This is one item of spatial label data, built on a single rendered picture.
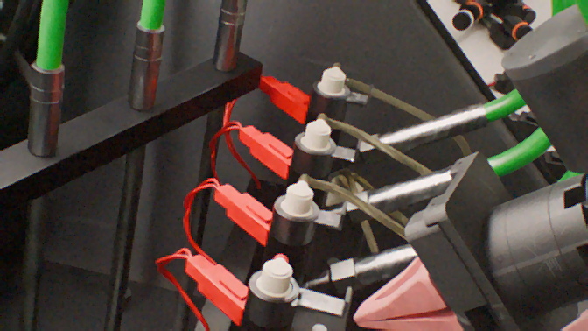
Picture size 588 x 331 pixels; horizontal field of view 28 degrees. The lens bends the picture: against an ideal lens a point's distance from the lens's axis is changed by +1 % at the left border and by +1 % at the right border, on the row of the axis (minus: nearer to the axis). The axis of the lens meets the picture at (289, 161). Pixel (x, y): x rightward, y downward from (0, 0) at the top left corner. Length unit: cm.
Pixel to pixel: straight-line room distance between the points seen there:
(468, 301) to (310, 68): 39
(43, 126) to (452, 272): 27
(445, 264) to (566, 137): 9
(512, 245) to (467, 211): 3
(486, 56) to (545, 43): 72
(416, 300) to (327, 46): 36
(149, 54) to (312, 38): 19
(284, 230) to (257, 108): 26
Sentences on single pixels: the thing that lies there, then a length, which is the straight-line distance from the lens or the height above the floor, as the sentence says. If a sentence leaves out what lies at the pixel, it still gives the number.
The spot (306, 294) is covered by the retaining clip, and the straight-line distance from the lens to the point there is 66.
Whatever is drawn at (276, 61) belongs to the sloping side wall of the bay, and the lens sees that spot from 93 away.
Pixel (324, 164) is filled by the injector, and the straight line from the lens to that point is 78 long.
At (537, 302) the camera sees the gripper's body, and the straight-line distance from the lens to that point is 58.
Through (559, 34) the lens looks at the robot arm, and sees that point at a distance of 53.
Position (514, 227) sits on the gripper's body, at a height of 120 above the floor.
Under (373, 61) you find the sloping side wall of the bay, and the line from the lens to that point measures 92.
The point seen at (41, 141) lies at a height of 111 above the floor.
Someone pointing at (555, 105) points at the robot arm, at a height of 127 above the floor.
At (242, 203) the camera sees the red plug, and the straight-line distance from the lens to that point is 75.
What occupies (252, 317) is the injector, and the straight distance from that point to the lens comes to 65.
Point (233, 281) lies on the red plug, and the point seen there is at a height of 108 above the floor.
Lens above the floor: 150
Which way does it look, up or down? 32 degrees down
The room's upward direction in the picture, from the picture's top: 12 degrees clockwise
